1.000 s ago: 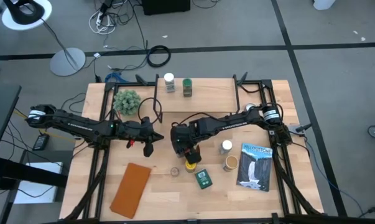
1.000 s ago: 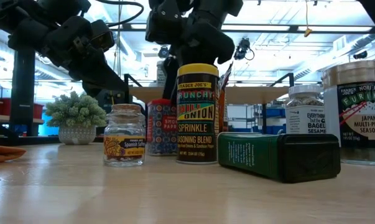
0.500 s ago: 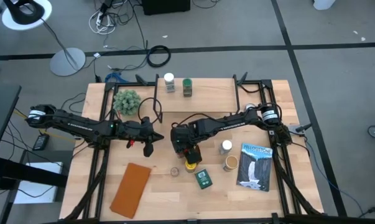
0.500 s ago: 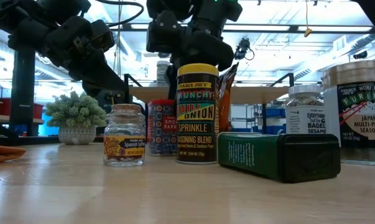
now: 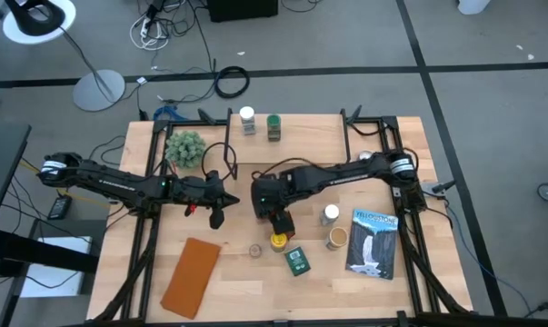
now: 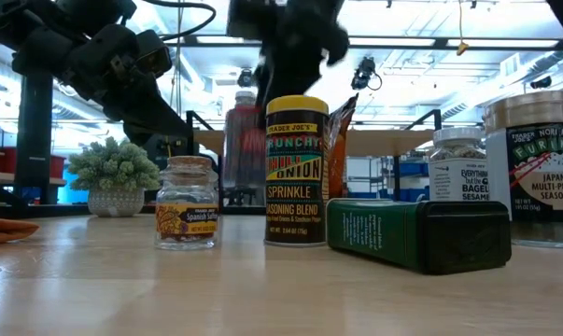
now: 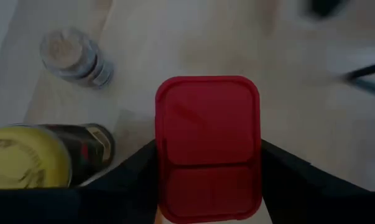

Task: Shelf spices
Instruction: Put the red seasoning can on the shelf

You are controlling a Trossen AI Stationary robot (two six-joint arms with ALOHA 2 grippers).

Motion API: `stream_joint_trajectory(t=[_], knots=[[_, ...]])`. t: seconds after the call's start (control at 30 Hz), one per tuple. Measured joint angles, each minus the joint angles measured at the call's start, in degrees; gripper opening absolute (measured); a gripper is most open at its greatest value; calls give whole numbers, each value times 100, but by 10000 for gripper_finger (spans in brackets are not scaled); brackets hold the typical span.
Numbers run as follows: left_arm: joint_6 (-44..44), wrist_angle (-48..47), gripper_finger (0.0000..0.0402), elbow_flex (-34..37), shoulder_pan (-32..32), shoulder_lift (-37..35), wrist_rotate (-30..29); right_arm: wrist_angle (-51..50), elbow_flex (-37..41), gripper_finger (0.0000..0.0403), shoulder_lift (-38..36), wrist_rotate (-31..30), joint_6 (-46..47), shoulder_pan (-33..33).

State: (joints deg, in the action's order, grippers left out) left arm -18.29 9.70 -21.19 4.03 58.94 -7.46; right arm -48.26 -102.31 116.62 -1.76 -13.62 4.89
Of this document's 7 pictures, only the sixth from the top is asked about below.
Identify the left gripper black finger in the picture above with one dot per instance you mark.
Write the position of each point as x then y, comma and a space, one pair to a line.
159, 116
136, 135

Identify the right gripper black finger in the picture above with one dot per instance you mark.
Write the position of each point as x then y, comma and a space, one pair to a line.
264, 88
299, 72

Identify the white-label herb spice jar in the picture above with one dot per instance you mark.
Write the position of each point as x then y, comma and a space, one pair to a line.
244, 98

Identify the patterned red-lid grinder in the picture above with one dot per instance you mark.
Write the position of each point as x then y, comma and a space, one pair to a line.
243, 149

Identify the orange taco seasoning pouch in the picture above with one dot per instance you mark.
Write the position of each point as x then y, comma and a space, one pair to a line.
339, 140

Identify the small saffron glass jar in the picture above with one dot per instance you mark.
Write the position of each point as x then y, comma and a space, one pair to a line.
186, 224

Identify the yellow-lid crunchy onion can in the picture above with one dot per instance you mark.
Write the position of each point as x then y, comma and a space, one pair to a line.
296, 186

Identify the everything bagel sesame jar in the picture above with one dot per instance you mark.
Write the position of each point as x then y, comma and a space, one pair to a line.
458, 177

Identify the green black pepper tin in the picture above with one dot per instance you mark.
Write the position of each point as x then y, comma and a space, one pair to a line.
402, 233

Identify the furikake seasoning jar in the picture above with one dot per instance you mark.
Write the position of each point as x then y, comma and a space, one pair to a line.
538, 186

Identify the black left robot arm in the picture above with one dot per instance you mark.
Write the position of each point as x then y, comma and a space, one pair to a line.
33, 32

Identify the wooden shelf with black legs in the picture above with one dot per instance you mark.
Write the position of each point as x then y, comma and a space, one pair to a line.
379, 142

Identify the green plant in white pot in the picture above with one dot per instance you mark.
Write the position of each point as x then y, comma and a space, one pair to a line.
113, 168

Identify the blue panel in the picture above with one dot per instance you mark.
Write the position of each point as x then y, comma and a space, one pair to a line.
68, 193

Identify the red storage bin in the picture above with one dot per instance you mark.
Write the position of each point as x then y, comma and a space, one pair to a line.
1, 161

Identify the black overhead light bar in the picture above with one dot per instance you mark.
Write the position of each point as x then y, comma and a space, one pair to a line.
442, 43

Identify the blue storage bin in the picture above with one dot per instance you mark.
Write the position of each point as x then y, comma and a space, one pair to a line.
414, 169

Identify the orange cloth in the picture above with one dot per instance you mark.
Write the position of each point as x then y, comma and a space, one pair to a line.
5, 231

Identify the black ceiling pipe fixture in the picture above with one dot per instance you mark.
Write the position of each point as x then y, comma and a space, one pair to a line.
541, 82

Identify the black ceiling camera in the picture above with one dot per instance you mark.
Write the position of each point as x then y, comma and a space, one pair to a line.
244, 78

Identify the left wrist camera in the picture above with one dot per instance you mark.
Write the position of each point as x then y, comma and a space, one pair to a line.
155, 53

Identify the black upright post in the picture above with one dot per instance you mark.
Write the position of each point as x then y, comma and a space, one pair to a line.
33, 149

